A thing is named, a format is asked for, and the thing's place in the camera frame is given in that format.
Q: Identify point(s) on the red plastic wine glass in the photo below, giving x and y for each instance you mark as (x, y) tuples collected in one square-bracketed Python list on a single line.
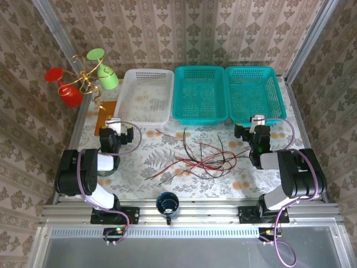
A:
[(71, 96)]

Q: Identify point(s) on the aluminium frame rail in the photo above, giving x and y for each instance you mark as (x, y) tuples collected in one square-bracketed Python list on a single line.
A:
[(209, 212)]

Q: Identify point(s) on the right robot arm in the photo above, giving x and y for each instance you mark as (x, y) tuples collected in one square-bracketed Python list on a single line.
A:
[(301, 173)]

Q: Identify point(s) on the grey metal panel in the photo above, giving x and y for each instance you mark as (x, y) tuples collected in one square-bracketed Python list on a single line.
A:
[(181, 254)]

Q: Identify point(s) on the teal plastic basket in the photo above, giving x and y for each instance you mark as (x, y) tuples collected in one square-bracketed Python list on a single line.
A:
[(251, 89), (195, 83)]

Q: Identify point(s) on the white plastic basket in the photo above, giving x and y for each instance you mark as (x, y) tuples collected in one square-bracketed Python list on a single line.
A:
[(145, 83)]

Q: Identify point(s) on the dark blue mug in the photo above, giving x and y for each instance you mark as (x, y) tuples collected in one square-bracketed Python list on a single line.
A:
[(167, 203)]

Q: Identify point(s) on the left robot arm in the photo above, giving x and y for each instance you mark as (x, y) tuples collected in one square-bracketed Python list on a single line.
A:
[(89, 173)]

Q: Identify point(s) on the aluminium side rail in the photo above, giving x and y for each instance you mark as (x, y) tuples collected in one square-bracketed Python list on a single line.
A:
[(302, 117), (76, 125)]

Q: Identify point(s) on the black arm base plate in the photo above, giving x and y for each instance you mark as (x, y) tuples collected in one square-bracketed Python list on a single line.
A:
[(246, 215), (131, 215)]

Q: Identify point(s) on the small black circuit board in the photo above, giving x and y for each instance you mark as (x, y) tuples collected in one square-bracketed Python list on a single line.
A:
[(265, 231), (111, 231)]

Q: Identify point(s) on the orange wooden board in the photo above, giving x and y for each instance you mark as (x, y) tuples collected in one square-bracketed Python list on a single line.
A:
[(107, 111)]

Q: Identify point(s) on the floral tablecloth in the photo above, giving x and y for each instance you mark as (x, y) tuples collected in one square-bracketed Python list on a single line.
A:
[(195, 190)]

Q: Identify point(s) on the green plastic wine glass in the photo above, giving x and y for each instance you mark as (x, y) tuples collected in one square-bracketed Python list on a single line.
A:
[(107, 79)]

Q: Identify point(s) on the aluminium frame post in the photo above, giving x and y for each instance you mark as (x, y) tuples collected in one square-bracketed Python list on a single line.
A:
[(309, 36), (55, 30)]

